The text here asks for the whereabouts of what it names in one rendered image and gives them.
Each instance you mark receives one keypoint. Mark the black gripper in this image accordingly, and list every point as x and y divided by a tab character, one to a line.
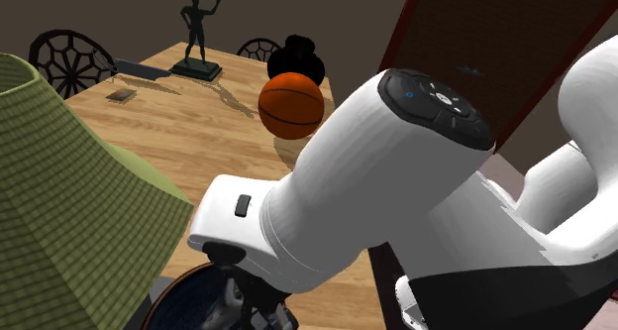
263	305

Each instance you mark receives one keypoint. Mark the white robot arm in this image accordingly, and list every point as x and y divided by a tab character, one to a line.
367	184

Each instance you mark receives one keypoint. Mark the dark robot stand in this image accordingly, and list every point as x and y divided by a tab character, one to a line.
386	280

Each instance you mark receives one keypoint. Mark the wooden table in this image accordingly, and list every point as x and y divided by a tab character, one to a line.
193	135

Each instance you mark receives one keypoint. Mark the orange basketball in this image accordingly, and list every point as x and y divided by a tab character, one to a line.
290	106

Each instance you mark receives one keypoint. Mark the green ribbed lampshade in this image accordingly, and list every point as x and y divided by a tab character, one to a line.
72	213

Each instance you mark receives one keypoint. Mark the black round vase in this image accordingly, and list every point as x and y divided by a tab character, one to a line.
295	61

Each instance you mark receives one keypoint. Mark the dark round-back web chair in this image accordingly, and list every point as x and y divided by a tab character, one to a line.
259	49
70	61

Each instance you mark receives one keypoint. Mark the grey kitchen knife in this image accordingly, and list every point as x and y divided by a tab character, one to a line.
142	70

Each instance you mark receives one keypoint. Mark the dark standing man statue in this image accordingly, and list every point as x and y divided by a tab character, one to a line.
195	34

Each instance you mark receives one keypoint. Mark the dark brown door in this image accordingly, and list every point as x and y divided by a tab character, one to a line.
497	39

